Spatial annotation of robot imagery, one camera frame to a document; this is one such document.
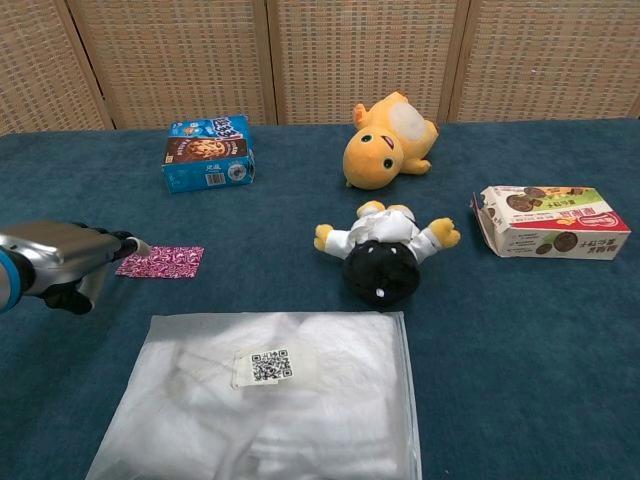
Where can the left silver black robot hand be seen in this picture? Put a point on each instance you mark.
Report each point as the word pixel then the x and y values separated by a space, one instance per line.
pixel 60 245

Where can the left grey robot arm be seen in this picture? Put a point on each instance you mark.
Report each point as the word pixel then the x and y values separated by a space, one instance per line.
pixel 6 285

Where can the woven rattan folding screen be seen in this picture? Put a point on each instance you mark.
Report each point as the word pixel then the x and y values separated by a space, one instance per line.
pixel 350 50

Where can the black white plush toy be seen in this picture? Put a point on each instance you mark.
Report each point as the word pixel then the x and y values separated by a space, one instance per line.
pixel 382 270

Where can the white red biscuit box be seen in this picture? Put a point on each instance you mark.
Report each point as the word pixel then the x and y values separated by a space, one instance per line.
pixel 550 225

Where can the yellow plush animal toy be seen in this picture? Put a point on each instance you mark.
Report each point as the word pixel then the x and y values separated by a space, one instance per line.
pixel 372 160

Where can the pink patterned card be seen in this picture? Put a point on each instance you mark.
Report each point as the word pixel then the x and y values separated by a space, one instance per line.
pixel 170 262

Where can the blue felt table cover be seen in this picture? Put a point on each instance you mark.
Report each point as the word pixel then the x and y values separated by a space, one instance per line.
pixel 500 350

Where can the blue chocolate cookie box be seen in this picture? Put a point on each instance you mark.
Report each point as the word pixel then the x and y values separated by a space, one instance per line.
pixel 205 150

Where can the clear bag with white cloth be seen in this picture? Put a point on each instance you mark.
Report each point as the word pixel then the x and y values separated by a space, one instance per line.
pixel 250 425

